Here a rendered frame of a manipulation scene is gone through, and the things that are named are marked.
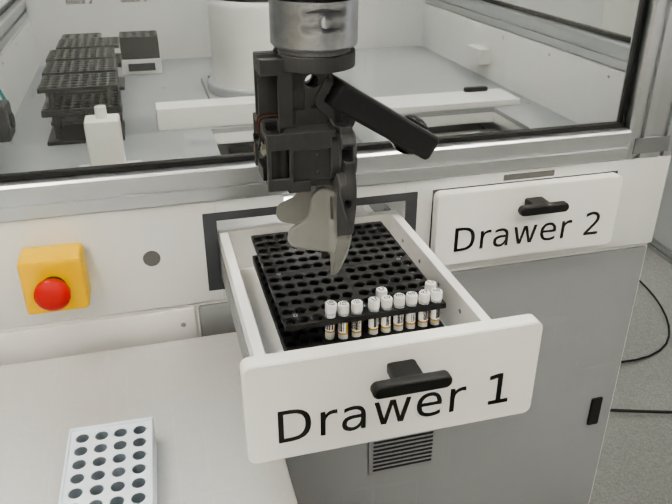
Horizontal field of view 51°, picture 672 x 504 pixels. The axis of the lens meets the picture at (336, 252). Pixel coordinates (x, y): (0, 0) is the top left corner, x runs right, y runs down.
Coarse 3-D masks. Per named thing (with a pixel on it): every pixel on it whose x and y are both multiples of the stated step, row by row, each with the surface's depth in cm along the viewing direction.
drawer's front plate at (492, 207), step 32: (448, 192) 96; (480, 192) 96; (512, 192) 98; (544, 192) 99; (576, 192) 101; (608, 192) 102; (448, 224) 97; (480, 224) 99; (512, 224) 100; (544, 224) 102; (576, 224) 103; (608, 224) 105; (448, 256) 100; (480, 256) 101
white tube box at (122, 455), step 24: (72, 432) 72; (96, 432) 72; (120, 432) 73; (144, 432) 72; (72, 456) 69; (96, 456) 69; (120, 456) 70; (144, 456) 70; (72, 480) 67; (96, 480) 66; (120, 480) 66; (144, 480) 67
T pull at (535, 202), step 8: (528, 200) 98; (536, 200) 98; (544, 200) 98; (520, 208) 96; (528, 208) 95; (536, 208) 96; (544, 208) 96; (552, 208) 96; (560, 208) 97; (568, 208) 97
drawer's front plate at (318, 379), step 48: (384, 336) 64; (432, 336) 64; (480, 336) 65; (528, 336) 67; (288, 384) 62; (336, 384) 63; (480, 384) 68; (528, 384) 70; (288, 432) 64; (336, 432) 66; (384, 432) 68
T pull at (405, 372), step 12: (408, 360) 64; (396, 372) 62; (408, 372) 62; (420, 372) 62; (432, 372) 62; (444, 372) 62; (372, 384) 61; (384, 384) 61; (396, 384) 61; (408, 384) 61; (420, 384) 61; (432, 384) 62; (444, 384) 62; (384, 396) 61
